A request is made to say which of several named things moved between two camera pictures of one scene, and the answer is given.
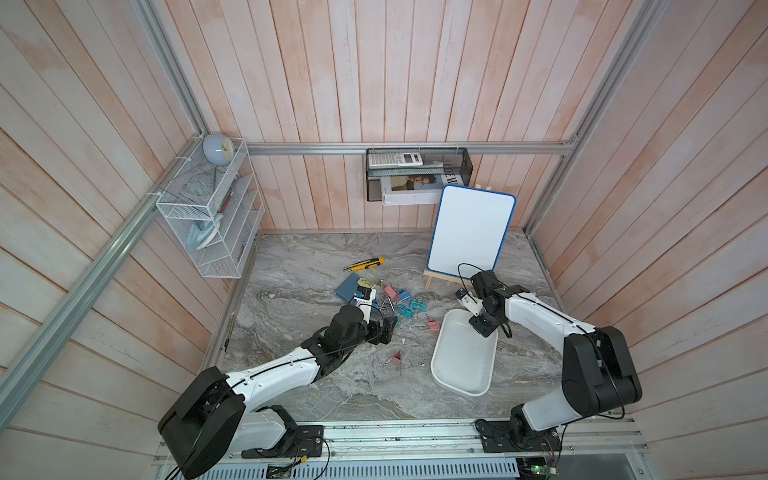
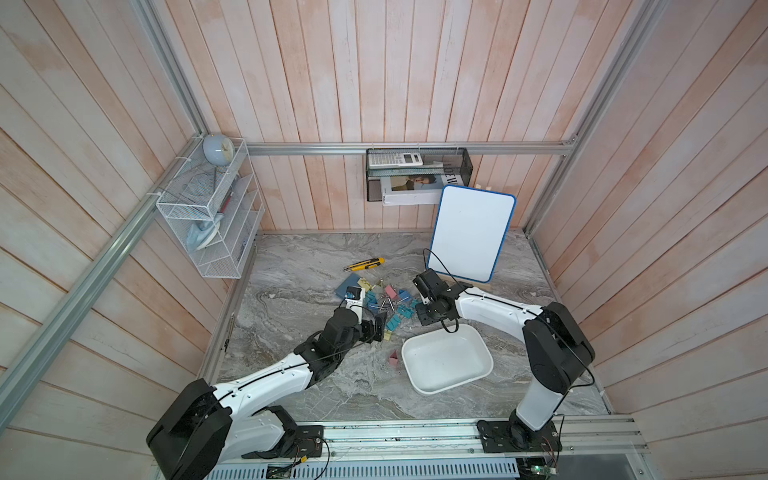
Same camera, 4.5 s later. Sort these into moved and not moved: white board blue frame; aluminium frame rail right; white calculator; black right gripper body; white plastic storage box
Moved: white plastic storage box; black right gripper body
Not moved: white calculator; white board blue frame; aluminium frame rail right
